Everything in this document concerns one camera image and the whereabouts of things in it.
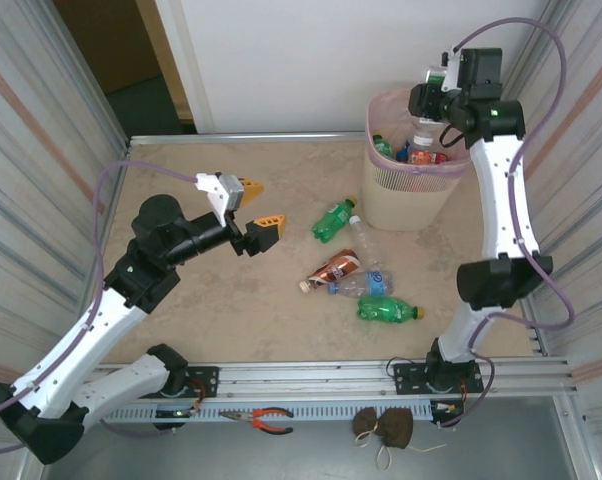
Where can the aluminium table frame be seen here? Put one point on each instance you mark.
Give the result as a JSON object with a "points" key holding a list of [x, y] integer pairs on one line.
{"points": [[256, 137]]}

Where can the green soda bottle yellow cap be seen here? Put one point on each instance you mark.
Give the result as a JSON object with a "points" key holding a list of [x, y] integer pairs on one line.
{"points": [[331, 220], [386, 309], [382, 146]]}

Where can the pink translucent bin liner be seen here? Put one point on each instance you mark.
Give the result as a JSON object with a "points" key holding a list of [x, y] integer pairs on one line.
{"points": [[381, 107]]}

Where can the crushed copper brown bottle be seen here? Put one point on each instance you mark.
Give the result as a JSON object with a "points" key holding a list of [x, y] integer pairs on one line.
{"points": [[338, 267]]}

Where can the brown wooden door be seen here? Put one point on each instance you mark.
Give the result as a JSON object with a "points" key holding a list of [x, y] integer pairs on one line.
{"points": [[106, 40]]}

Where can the small orange label bottle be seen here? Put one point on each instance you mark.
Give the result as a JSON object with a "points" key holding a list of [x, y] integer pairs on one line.
{"points": [[428, 158]]}

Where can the clear bottle light blue label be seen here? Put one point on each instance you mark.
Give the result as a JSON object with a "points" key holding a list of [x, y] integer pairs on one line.
{"points": [[376, 284]]}

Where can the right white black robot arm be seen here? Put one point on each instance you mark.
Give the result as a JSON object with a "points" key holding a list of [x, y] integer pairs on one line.
{"points": [[506, 200]]}

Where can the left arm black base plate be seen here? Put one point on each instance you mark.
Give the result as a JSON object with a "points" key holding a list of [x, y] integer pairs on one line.
{"points": [[206, 380]]}

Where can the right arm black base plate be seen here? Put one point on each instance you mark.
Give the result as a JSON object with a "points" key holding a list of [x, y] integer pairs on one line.
{"points": [[406, 375]]}

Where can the beige plastic waste bin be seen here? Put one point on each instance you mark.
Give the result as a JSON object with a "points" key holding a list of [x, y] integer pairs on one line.
{"points": [[396, 205]]}

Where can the aluminium mounting rail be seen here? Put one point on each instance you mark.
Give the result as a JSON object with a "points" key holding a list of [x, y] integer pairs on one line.
{"points": [[306, 377]]}

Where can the small circuit board green light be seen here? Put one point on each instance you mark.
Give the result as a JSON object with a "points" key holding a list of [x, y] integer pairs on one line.
{"points": [[173, 414]]}

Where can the clear ribbed capless bottle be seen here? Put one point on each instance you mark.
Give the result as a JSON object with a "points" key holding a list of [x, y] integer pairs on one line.
{"points": [[365, 240]]}

